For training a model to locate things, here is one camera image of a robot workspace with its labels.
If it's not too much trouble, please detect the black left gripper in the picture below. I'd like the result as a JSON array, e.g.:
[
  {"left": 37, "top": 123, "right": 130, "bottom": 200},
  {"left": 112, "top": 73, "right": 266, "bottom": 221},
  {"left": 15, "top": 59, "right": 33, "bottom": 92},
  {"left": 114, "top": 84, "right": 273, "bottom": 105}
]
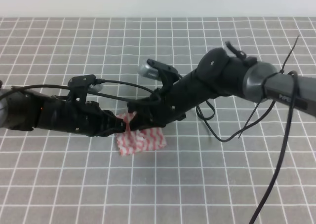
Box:
[{"left": 37, "top": 100, "right": 126, "bottom": 137}]

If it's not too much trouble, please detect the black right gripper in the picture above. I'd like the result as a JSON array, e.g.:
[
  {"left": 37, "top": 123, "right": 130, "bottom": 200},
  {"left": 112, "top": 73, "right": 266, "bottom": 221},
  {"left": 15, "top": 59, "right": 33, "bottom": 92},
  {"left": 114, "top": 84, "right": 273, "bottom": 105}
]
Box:
[{"left": 127, "top": 85, "right": 187, "bottom": 131}]

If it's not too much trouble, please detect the pink white striped towel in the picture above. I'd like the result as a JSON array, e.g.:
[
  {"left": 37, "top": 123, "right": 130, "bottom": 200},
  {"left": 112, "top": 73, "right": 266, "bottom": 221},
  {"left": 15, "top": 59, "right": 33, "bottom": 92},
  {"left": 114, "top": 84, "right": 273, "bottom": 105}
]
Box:
[{"left": 116, "top": 113, "right": 167, "bottom": 156}]

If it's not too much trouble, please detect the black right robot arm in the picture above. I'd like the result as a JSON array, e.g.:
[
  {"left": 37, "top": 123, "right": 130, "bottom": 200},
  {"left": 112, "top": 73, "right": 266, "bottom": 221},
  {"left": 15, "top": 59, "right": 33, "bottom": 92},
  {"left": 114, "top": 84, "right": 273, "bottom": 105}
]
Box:
[{"left": 127, "top": 42, "right": 316, "bottom": 223}]

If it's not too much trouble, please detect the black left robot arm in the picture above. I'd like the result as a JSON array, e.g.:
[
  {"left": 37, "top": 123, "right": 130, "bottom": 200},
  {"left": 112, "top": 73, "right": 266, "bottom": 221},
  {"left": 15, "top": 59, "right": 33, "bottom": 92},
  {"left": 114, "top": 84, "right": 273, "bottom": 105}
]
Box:
[{"left": 0, "top": 85, "right": 126, "bottom": 137}]

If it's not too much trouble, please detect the grey checked tablecloth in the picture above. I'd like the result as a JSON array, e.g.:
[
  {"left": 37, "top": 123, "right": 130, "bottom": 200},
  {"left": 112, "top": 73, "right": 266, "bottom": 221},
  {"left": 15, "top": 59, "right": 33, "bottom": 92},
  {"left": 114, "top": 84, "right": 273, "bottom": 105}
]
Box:
[{"left": 0, "top": 17, "right": 316, "bottom": 224}]

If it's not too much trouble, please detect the black left camera cable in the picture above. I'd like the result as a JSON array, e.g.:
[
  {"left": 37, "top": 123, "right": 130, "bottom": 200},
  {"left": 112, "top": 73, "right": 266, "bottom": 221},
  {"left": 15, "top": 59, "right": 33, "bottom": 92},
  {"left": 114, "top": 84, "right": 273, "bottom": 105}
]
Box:
[{"left": 0, "top": 78, "right": 158, "bottom": 104}]

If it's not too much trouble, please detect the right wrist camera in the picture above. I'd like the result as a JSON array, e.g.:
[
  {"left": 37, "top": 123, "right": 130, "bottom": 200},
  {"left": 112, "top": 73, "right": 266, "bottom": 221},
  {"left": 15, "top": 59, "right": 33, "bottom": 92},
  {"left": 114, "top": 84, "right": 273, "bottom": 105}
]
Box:
[{"left": 138, "top": 59, "right": 180, "bottom": 90}]

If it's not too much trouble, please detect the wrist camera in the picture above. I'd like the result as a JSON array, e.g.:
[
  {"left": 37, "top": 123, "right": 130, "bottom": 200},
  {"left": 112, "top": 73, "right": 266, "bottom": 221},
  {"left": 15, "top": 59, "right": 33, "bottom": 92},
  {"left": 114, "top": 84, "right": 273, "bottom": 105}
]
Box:
[
  {"left": 138, "top": 59, "right": 180, "bottom": 90},
  {"left": 66, "top": 75, "right": 104, "bottom": 105}
]

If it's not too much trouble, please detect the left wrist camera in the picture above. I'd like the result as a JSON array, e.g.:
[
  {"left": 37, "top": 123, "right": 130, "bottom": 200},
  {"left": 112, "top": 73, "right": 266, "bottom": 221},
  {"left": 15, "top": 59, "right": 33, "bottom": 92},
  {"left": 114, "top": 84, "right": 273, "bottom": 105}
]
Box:
[{"left": 66, "top": 75, "right": 104, "bottom": 105}]

